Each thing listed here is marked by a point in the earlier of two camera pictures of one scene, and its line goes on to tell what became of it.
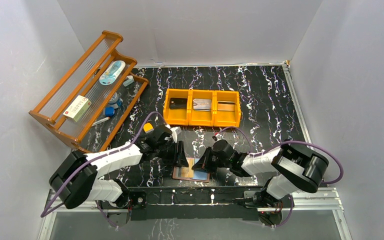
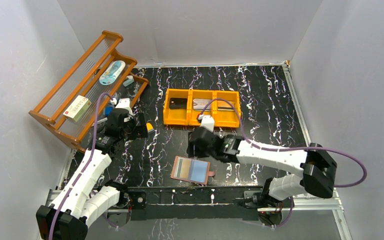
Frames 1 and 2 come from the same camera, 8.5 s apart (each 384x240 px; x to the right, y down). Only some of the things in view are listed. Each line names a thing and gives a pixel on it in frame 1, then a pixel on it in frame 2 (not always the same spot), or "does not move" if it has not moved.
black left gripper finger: (183, 161) → (142, 131)
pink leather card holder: (187, 173) does not move
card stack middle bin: (202, 104) does not move
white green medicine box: (77, 108) does not move
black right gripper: (203, 164) → (190, 150)
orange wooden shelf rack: (88, 106) does not move
